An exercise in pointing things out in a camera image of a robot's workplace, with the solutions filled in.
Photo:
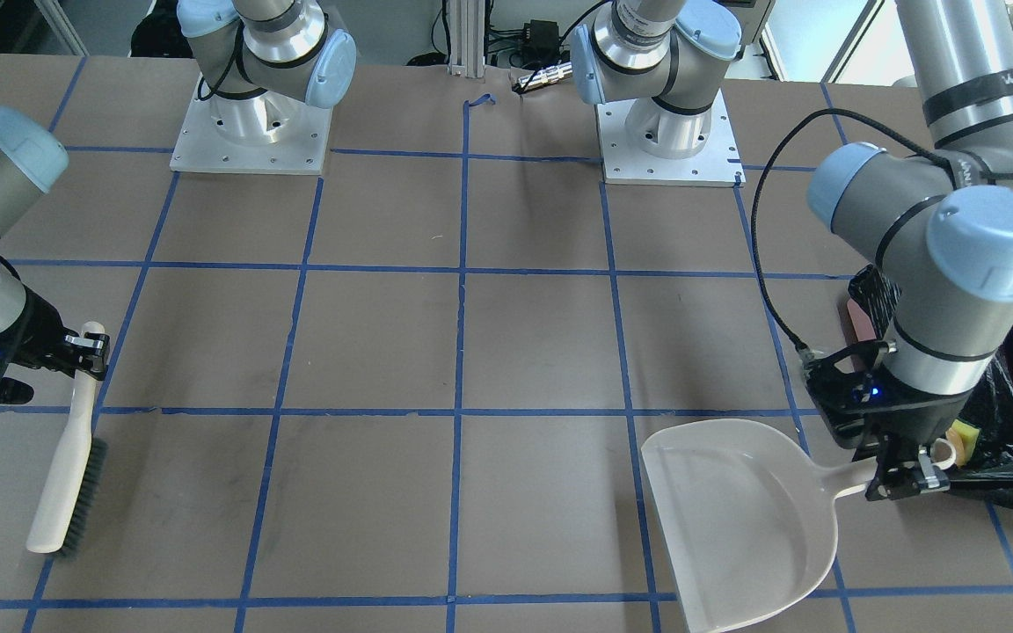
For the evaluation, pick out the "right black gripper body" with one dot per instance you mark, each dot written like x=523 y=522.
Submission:
x=34 y=335

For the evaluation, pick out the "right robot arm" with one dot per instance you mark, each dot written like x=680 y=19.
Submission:
x=264 y=65

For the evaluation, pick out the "silver connector plug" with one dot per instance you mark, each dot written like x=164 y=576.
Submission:
x=542 y=78

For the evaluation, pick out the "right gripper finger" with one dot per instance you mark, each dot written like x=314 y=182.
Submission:
x=88 y=343
x=95 y=366

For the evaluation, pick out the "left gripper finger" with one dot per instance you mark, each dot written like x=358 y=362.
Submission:
x=928 y=470
x=893 y=478

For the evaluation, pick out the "aluminium frame post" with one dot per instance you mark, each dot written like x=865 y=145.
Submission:
x=466 y=32

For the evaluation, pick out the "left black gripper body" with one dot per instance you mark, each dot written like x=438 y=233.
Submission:
x=918 y=425

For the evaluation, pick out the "beige plastic dustpan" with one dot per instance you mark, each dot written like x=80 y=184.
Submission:
x=748 y=518

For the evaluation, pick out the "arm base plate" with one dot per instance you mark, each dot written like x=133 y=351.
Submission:
x=268 y=134
x=642 y=144

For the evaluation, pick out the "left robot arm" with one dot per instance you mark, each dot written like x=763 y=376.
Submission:
x=938 y=224

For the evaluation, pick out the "yellow sponge piece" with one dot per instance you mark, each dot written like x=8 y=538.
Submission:
x=963 y=437

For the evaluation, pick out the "beige hand brush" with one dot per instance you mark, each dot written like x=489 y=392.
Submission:
x=73 y=477

